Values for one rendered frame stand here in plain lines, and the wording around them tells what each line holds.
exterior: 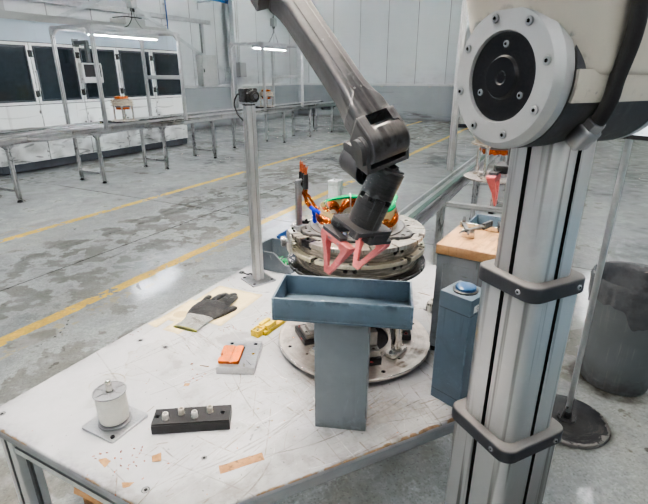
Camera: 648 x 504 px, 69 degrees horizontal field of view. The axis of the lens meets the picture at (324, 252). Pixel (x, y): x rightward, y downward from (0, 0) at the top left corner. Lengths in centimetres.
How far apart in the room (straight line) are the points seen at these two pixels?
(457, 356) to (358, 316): 26
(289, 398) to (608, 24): 85
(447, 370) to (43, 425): 82
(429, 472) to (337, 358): 120
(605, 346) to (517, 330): 191
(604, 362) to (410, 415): 172
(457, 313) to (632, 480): 145
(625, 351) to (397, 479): 123
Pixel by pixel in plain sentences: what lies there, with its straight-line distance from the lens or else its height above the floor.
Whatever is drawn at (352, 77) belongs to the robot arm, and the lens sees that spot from 78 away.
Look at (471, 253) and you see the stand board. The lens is 110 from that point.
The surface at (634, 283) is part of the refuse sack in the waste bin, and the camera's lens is 280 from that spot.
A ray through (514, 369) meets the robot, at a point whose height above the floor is 105.
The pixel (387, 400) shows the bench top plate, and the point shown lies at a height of 78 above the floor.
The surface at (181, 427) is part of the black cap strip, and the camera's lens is 101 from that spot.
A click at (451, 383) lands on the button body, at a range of 104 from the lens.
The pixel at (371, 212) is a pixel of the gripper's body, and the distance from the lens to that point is 77.
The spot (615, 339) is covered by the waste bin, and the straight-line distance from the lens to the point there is 256.
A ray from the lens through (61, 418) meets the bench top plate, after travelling 114.
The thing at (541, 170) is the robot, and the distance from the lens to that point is 64.
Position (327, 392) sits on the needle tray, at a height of 86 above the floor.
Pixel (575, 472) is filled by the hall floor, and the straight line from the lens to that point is 221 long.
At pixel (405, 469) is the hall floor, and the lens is 203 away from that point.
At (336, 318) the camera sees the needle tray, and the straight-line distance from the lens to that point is 83.
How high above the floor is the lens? 143
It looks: 21 degrees down
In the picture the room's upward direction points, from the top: straight up
